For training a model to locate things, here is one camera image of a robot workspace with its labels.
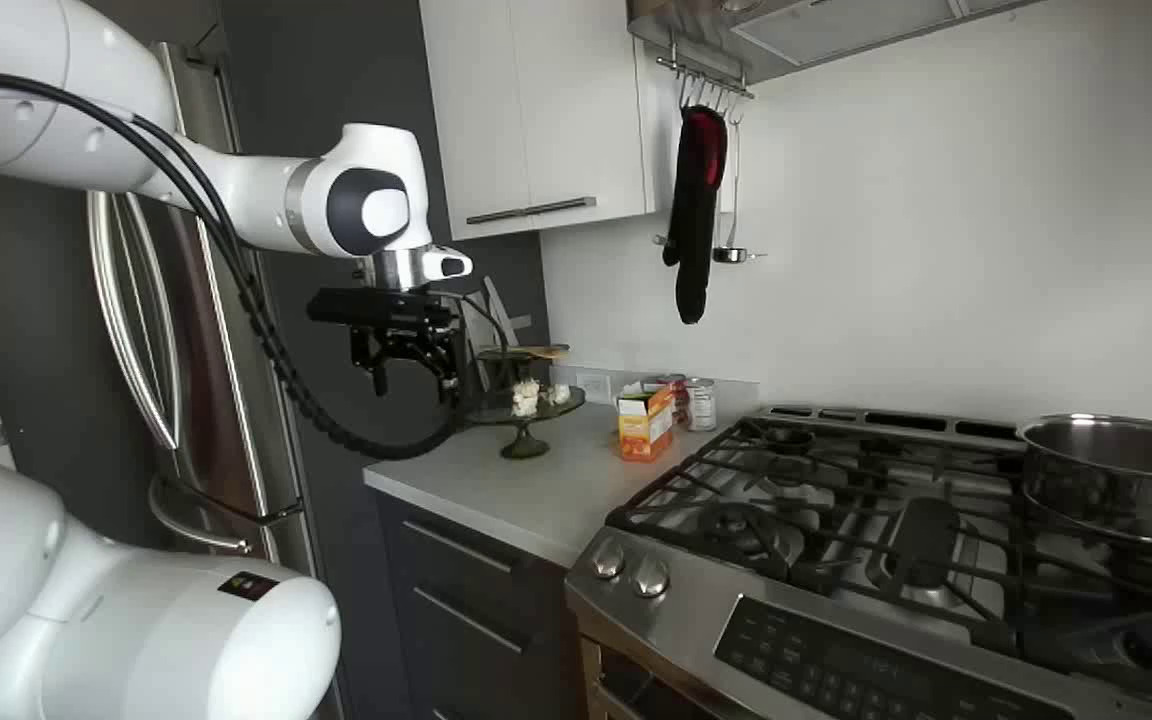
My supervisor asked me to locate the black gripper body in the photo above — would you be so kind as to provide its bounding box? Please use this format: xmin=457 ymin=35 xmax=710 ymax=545
xmin=349 ymin=294 xmax=471 ymax=376

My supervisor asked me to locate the green glass tiered stand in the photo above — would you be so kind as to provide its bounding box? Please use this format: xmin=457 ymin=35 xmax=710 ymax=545
xmin=460 ymin=341 xmax=593 ymax=464

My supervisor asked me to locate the stainless steel refrigerator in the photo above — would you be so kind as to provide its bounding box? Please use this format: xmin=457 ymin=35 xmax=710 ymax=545
xmin=0 ymin=0 xmax=328 ymax=720

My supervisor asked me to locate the orange carton box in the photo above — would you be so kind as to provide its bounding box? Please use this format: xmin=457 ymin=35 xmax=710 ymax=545
xmin=610 ymin=381 xmax=681 ymax=464

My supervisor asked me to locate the silver stove knob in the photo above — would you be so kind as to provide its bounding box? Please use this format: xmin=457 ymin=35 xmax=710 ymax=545
xmin=628 ymin=551 xmax=676 ymax=604
xmin=588 ymin=536 xmax=632 ymax=586

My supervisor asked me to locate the dark lower drawer cabinet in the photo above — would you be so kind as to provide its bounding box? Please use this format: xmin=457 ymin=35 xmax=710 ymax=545
xmin=371 ymin=489 xmax=588 ymax=720

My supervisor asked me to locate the white upper cabinet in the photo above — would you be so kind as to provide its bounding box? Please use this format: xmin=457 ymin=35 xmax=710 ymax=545
xmin=415 ymin=0 xmax=681 ymax=246

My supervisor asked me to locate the small glass jar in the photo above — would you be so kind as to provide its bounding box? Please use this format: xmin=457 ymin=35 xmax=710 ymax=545
xmin=681 ymin=376 xmax=724 ymax=435

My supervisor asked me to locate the black red oven mitt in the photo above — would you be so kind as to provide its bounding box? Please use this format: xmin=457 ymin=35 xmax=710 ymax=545
xmin=661 ymin=106 xmax=732 ymax=328

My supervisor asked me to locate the stainless gas stove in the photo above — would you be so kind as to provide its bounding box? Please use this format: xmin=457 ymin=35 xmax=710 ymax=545
xmin=560 ymin=404 xmax=1152 ymax=720

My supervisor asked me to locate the steel range hood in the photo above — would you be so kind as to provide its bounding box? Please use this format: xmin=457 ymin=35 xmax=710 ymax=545
xmin=625 ymin=0 xmax=1041 ymax=92

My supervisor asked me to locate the stainless steel pot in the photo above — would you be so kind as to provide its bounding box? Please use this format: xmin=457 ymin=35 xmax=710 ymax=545
xmin=1010 ymin=409 xmax=1152 ymax=551

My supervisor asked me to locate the long black-handled knife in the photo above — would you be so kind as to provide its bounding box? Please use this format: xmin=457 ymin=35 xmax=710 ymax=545
xmin=480 ymin=271 xmax=526 ymax=353

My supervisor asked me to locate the grey cabinet bar handle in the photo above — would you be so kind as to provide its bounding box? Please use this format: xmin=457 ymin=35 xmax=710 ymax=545
xmin=460 ymin=191 xmax=600 ymax=232

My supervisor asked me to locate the silver drawer handle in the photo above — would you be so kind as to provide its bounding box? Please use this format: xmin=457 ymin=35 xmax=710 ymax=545
xmin=407 ymin=586 xmax=526 ymax=661
xmin=394 ymin=512 xmax=521 ymax=580

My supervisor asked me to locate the metal hook rail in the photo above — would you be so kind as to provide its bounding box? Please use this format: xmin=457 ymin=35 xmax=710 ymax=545
xmin=663 ymin=44 xmax=754 ymax=107

